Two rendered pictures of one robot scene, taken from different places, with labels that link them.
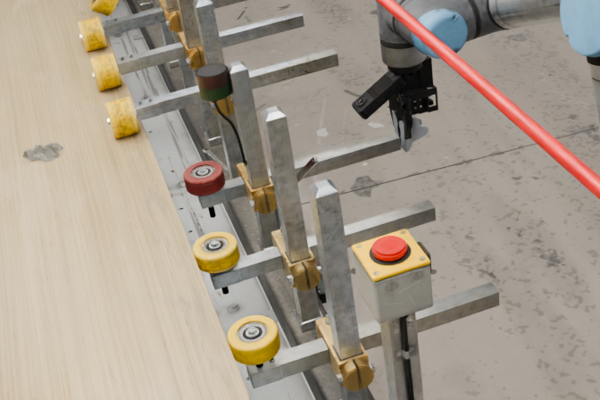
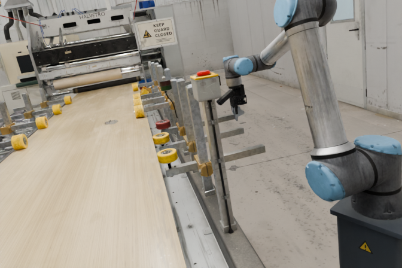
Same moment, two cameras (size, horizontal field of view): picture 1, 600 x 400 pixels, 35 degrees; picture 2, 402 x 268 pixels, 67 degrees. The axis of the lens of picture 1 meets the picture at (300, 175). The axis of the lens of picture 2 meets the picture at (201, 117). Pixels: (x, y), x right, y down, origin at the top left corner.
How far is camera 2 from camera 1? 57 cm
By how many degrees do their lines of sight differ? 18
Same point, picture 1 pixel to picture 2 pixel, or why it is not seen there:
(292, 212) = (188, 120)
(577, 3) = (278, 8)
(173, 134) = not seen: hidden behind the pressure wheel
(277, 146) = (181, 92)
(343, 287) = (200, 130)
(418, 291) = (214, 88)
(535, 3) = (273, 46)
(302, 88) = not seen: hidden behind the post
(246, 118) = (176, 99)
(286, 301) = not seen: hidden behind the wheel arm
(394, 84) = (230, 93)
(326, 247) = (192, 110)
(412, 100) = (237, 99)
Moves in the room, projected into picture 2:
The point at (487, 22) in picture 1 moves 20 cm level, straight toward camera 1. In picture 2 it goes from (259, 63) to (258, 69)
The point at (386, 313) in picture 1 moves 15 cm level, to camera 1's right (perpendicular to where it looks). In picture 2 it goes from (201, 97) to (253, 88)
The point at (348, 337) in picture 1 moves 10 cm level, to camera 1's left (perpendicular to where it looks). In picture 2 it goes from (203, 153) to (178, 157)
